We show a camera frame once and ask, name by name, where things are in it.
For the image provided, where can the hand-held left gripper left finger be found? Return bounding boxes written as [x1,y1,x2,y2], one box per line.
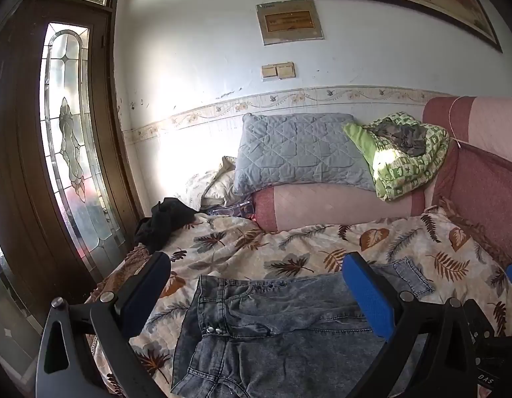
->
[35,251,171,398]

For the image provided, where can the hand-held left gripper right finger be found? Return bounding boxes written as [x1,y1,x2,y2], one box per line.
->
[342,252,479,398]

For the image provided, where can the blue denim pants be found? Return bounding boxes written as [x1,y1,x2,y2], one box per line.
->
[170,257,435,398]

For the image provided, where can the brown ruffled bed cover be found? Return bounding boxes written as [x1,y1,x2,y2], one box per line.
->
[84,244,157,303]

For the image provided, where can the black cloth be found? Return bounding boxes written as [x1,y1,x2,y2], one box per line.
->
[134,197,199,255]

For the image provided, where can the leaf print blanket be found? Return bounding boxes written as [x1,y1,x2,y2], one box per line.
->
[86,205,512,398]

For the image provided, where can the clear plastic packet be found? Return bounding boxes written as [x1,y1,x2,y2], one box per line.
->
[206,201,257,221]

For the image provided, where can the cream floral pillow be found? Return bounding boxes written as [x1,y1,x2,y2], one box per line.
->
[173,155,240,212]

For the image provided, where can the green printed quilt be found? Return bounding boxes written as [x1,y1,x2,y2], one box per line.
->
[343,111,451,202]

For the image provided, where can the grey quilted pillow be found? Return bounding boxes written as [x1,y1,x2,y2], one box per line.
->
[232,112,377,195]

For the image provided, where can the grey crumpled cloth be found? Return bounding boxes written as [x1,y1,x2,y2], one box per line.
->
[366,118,429,158]

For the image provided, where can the wooden stained glass door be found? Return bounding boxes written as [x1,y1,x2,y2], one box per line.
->
[0,0,144,382]

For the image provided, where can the white cord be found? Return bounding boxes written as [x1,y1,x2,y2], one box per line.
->
[448,96,465,150]

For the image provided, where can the framed wall plaque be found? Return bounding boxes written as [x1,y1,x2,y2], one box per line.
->
[256,0,325,46]

